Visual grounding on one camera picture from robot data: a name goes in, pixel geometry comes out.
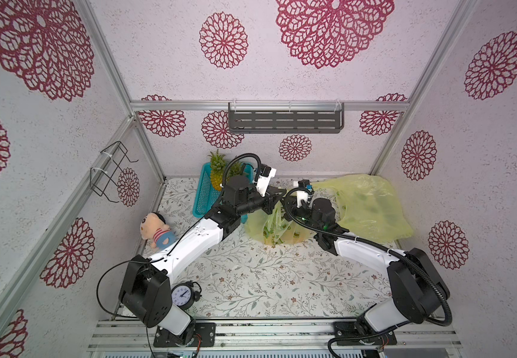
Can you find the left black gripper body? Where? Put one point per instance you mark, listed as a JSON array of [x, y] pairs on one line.
[[255, 202]]

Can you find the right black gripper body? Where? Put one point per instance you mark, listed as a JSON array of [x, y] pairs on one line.
[[296, 214]]

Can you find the pineapple front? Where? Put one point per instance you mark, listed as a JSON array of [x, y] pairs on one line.
[[277, 230]]

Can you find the pineapple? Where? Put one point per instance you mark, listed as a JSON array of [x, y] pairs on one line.
[[277, 230], [218, 166]]

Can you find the yellow plastic bag top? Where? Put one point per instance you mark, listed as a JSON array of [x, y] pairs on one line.
[[255, 222]]

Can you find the yellow plastic bag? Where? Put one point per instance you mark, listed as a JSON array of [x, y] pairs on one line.
[[255, 222], [368, 207]]

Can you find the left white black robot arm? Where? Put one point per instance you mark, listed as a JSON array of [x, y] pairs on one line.
[[146, 288]]

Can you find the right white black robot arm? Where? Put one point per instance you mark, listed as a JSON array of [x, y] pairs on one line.
[[418, 293]]

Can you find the pineapple back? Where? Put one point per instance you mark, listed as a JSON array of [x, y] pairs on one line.
[[218, 166]]

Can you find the yellow plastic bag bottom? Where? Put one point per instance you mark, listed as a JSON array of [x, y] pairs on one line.
[[368, 207]]

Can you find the teal plastic basket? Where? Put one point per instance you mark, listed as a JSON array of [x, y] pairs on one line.
[[206, 194]]

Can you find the plush doll toy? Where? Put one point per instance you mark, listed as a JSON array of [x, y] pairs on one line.
[[155, 229]]

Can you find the black alarm clock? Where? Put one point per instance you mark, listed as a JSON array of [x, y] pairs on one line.
[[185, 294]]

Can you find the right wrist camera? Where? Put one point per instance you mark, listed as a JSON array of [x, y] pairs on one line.
[[305, 194]]

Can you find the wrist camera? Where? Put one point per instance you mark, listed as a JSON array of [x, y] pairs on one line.
[[305, 194], [264, 174]]

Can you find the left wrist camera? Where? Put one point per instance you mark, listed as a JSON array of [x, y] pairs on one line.
[[264, 174]]

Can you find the grey wall shelf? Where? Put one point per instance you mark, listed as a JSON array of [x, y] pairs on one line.
[[266, 121]]

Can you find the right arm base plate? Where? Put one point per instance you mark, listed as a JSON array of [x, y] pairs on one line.
[[356, 333]]

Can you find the black wire wall rack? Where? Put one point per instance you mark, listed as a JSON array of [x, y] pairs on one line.
[[116, 180]]

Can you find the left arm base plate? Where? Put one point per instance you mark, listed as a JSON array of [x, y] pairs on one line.
[[199, 334]]

